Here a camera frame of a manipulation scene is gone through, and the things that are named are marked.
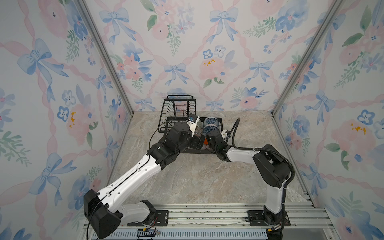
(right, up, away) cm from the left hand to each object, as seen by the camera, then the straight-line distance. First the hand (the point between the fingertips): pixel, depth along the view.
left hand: (197, 128), depth 71 cm
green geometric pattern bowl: (+1, -3, +32) cm, 32 cm away
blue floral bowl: (+11, +5, +38) cm, 40 cm away
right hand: (+5, -1, +24) cm, 25 cm away
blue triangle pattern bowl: (+9, +1, +32) cm, 34 cm away
